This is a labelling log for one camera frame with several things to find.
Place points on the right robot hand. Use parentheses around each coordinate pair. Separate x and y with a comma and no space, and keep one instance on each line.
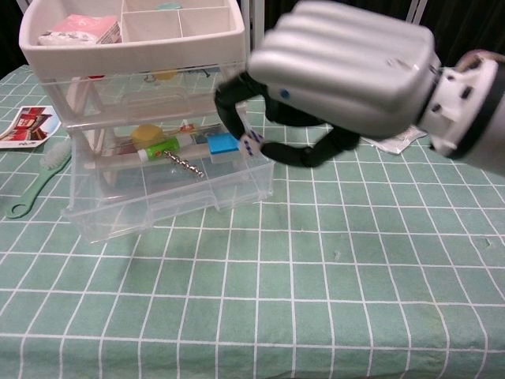
(343,67)

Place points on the white die with blue dots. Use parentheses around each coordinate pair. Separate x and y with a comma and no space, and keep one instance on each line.
(251,144)

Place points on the clear drawer with blue block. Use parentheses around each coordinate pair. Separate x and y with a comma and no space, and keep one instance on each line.
(138,221)

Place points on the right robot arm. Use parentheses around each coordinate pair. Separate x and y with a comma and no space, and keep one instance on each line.
(473,118)

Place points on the clear drawer with red item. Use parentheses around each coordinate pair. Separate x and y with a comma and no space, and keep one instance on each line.
(158,98)

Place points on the white plastic drawer cabinet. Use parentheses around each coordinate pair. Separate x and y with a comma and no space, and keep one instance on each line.
(130,55)

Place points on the white gauze in clear packet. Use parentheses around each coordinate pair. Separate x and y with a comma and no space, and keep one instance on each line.
(398,144)

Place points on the blue white block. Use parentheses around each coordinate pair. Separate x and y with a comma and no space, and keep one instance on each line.
(223,146)

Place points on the yellow round item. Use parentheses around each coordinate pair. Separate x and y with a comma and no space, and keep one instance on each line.
(163,75)

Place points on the small teal item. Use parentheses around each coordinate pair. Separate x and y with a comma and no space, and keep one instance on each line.
(168,5)

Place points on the green white tube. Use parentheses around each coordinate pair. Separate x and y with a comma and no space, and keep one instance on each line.
(159,150)

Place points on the yellow hexagonal block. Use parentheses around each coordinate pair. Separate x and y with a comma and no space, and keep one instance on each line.
(147,136)

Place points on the green checked tablecloth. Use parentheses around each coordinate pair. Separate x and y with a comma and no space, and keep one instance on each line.
(296,276)

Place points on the small red item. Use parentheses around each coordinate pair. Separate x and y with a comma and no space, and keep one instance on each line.
(96,76)

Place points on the pink white carton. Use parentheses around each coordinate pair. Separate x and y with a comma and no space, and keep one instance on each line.
(79,27)

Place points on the photo postcard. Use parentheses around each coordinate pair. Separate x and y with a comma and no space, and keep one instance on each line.
(27,126)

